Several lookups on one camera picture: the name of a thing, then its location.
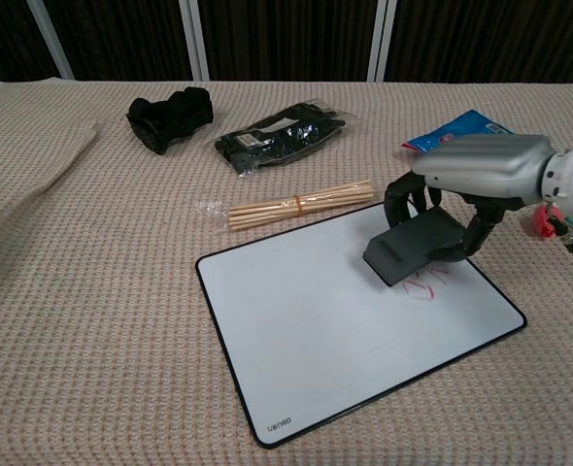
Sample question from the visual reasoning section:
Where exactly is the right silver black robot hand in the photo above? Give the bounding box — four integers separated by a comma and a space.
382, 133, 555, 264

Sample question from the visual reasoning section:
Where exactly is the dark grey board eraser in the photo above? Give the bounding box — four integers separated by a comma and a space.
361, 206, 467, 288

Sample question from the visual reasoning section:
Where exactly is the blue snack bag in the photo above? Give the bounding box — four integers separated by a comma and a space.
401, 109, 517, 157

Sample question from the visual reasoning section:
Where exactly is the red artificial tulip green stem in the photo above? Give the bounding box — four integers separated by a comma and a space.
531, 203, 560, 241

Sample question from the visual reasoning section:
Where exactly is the bundle of wooden sticks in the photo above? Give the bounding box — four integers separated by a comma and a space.
227, 179, 375, 233

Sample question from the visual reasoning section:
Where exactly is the clear bag of black parts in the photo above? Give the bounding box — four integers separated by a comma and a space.
212, 99, 352, 177

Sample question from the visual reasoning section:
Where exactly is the clear plastic wrapper scrap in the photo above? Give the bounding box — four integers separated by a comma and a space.
193, 197, 232, 220

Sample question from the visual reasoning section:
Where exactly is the black crumpled cloth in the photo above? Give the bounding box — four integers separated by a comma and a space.
125, 85, 215, 156

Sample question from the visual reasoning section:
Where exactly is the beige waffle tablecloth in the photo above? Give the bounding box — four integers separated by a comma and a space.
0, 80, 573, 466

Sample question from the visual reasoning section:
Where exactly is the white partition post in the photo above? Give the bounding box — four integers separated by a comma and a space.
26, 0, 77, 82
178, 0, 211, 82
366, 0, 398, 82

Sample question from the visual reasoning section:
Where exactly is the white board with black frame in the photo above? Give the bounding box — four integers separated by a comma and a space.
194, 196, 528, 449

